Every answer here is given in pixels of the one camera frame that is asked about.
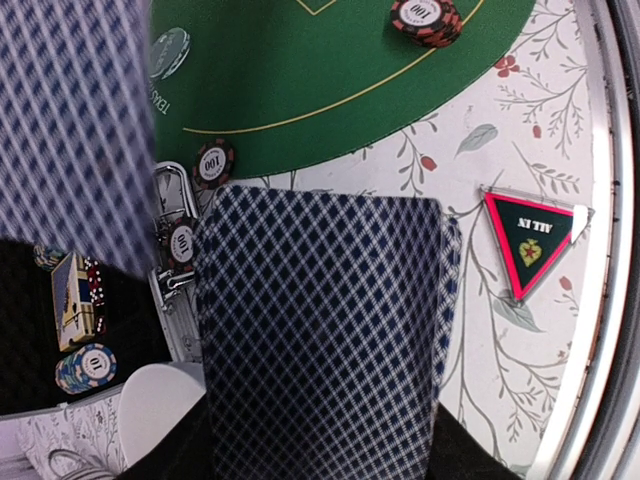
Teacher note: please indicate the left poker chip stack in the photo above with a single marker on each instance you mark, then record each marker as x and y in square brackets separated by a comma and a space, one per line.
[92, 366]

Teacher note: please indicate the dealt blue checkered cards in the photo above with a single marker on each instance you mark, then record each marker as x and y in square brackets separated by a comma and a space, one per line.
[77, 130]

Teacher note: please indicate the red and black dice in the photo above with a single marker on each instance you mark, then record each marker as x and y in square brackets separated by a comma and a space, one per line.
[97, 294]

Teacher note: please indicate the right poker chip stack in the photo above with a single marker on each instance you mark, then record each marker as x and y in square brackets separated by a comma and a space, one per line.
[47, 258]

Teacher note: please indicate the round green poker mat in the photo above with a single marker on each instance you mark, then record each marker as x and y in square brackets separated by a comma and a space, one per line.
[291, 84]

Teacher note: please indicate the poker chip stack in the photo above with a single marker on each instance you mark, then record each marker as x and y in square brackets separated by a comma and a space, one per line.
[47, 258]
[92, 366]

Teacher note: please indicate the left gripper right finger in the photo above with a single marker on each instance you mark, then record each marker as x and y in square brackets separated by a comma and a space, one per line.
[456, 455]

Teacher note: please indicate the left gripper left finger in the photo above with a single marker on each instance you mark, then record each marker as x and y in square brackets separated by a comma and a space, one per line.
[185, 453]

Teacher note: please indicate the red black triangle card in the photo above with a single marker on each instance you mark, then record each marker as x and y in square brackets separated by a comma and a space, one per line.
[532, 233]

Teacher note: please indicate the floral tablecloth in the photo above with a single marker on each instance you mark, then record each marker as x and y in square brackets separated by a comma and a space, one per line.
[527, 124]

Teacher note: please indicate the boxed playing card deck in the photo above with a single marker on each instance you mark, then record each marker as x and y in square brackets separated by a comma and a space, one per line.
[73, 308]

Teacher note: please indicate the black red 100 chip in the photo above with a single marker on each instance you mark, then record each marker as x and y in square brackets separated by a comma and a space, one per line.
[214, 164]

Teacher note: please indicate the clear acrylic dealer button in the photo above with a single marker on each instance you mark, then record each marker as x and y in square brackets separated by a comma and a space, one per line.
[168, 53]

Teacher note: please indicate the black red chip stack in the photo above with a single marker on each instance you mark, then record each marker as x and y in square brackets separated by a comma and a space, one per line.
[428, 23]

